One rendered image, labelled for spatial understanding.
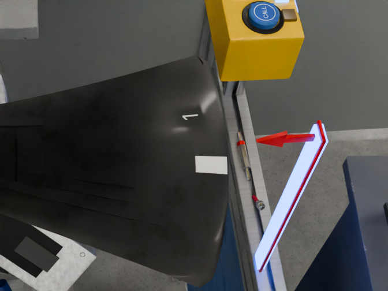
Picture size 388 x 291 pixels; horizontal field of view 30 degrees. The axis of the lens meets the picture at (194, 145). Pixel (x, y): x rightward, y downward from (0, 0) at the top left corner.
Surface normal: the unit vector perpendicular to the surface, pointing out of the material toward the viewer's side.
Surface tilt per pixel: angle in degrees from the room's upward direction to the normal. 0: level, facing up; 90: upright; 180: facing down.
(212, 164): 20
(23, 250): 50
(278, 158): 0
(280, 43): 90
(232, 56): 90
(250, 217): 0
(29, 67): 90
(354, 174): 0
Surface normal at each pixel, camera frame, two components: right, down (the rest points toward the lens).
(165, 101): 0.15, -0.35
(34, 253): 0.18, 0.31
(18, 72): 0.14, 0.85
